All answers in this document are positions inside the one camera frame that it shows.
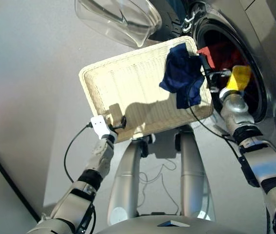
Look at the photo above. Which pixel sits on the red garment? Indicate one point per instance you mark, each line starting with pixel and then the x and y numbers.
pixel 221 58

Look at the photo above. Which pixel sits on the pale woven laundry basket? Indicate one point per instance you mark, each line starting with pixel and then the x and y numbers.
pixel 128 80

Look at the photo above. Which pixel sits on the grey front-load washing machine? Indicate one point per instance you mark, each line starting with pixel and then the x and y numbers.
pixel 269 61

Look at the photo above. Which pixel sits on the round glass washing machine door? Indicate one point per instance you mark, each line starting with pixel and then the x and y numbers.
pixel 118 19

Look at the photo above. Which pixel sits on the navy blue garment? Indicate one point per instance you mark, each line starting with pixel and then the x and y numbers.
pixel 181 73

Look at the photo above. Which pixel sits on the white washer door hinge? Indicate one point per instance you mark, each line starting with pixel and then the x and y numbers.
pixel 189 22

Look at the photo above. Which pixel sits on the silver robot leg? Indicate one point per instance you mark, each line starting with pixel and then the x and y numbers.
pixel 125 182
pixel 192 175

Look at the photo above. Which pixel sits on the silver robot torso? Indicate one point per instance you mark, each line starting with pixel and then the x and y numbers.
pixel 140 226

